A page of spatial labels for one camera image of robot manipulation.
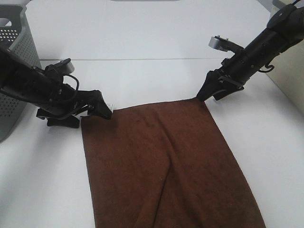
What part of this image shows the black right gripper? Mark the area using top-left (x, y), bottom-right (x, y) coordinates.
top-left (196, 58), bottom-right (244, 101)

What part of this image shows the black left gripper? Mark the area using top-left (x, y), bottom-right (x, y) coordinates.
top-left (36, 84), bottom-right (112, 129)

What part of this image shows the brown towel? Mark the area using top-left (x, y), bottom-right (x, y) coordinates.
top-left (81, 98), bottom-right (265, 228)

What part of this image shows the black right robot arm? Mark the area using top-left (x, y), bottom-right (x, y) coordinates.
top-left (197, 3), bottom-right (304, 102)

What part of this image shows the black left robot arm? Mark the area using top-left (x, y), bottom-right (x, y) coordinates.
top-left (0, 48), bottom-right (112, 129)

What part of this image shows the beige storage box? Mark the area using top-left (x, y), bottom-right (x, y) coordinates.
top-left (266, 0), bottom-right (304, 116)

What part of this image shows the grey perforated plastic basket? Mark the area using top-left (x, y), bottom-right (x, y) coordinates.
top-left (0, 3), bottom-right (41, 142)

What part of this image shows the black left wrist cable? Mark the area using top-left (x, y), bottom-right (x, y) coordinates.
top-left (45, 64), bottom-right (80, 100)

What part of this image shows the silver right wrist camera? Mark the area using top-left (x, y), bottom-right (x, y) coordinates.
top-left (209, 36), bottom-right (244, 53)

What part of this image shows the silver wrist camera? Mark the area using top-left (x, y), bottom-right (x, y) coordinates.
top-left (55, 58), bottom-right (75, 75)
top-left (209, 36), bottom-right (244, 53)

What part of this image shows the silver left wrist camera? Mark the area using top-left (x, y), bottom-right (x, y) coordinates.
top-left (55, 58), bottom-right (75, 75)

